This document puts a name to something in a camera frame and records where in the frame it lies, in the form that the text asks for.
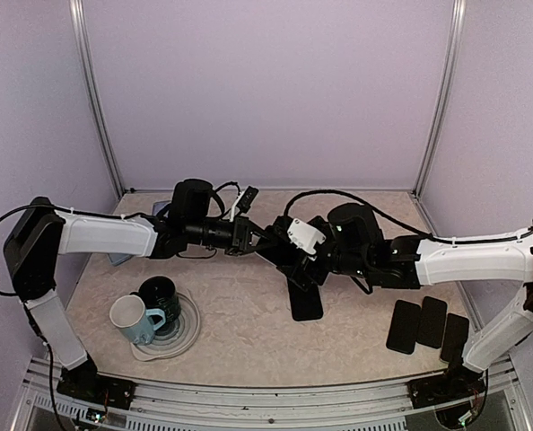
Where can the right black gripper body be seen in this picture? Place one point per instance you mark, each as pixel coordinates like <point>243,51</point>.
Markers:
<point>302,266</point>

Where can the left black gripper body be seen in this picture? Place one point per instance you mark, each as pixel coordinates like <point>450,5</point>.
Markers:
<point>239,234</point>

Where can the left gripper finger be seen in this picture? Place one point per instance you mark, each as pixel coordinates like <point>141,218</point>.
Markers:
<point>262,232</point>
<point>262,245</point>

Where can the black phone case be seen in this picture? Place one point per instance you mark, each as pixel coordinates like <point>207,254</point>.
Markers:
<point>305,305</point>

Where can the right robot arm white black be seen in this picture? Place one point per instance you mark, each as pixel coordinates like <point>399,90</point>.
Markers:
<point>349,242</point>

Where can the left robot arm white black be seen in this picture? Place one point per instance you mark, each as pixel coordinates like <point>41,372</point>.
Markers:
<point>45,232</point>

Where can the lavender phone case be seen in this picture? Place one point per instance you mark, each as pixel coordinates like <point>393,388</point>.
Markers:
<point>158,206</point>

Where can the dark green mug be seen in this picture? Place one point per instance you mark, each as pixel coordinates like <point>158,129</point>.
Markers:
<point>160,292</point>

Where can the black smartphone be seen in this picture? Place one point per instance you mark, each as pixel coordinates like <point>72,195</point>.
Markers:
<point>432,322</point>
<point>403,327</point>
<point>454,337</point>

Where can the grey collapsible silicone bowl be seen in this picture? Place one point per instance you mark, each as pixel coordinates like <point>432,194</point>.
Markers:
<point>177,339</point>

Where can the light blue mug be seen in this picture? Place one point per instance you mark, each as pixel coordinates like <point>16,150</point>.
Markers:
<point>135,321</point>

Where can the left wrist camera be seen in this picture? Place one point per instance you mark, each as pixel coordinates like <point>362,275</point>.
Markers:
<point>243,202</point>

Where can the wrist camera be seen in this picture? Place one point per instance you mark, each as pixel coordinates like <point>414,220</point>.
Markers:
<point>243,202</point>
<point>305,237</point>

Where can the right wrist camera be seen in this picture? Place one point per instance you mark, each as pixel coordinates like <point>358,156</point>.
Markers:
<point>305,237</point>

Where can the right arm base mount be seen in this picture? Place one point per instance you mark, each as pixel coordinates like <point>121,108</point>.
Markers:
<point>455,383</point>

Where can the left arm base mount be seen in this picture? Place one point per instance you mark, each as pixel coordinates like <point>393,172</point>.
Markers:
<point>96,388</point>

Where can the left aluminium frame post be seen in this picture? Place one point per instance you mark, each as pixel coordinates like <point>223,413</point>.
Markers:
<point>83,45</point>

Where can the aluminium frame post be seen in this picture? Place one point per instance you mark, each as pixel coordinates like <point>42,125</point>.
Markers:
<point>443,97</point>
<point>83,45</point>

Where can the right aluminium frame post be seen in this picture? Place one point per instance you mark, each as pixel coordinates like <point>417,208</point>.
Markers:
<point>443,97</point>

